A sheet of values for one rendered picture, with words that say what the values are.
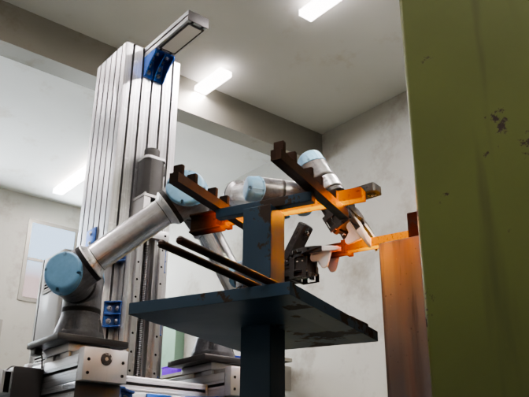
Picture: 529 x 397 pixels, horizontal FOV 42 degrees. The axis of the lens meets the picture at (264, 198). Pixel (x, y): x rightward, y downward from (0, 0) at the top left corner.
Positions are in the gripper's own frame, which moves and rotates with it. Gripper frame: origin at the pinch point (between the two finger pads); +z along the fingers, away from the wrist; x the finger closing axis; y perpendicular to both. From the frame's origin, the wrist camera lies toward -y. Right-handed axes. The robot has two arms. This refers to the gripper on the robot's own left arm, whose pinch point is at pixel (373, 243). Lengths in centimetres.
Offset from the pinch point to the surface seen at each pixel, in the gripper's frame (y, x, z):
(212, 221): 17.7, 42.4, -5.7
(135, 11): 89, -139, -366
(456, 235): -24, 49, 37
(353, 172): 70, -379, -290
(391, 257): -6.9, 22.1, 18.1
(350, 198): -10.5, 38.5, 10.9
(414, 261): -10.4, 22.1, 22.3
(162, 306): 18, 72, 26
